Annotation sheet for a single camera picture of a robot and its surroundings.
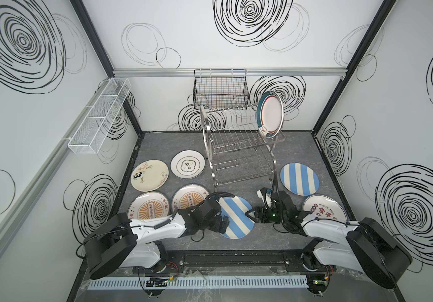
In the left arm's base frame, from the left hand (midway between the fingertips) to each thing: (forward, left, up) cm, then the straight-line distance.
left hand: (224, 221), depth 83 cm
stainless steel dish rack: (+40, -7, -1) cm, 40 cm away
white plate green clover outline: (+31, +21, -2) cm, 38 cm away
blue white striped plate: (-1, -7, -2) cm, 8 cm away
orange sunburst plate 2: (+6, +36, -2) cm, 37 cm away
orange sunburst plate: (+12, +18, -1) cm, 22 cm away
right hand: (+2, -11, +1) cm, 11 cm away
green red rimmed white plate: (+36, -19, +31) cm, 52 cm away
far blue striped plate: (+24, -40, -2) cm, 47 cm away
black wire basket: (+82, +8, +14) cm, 83 cm away
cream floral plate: (+23, +41, -2) cm, 47 cm away
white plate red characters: (+9, -48, -2) cm, 49 cm away
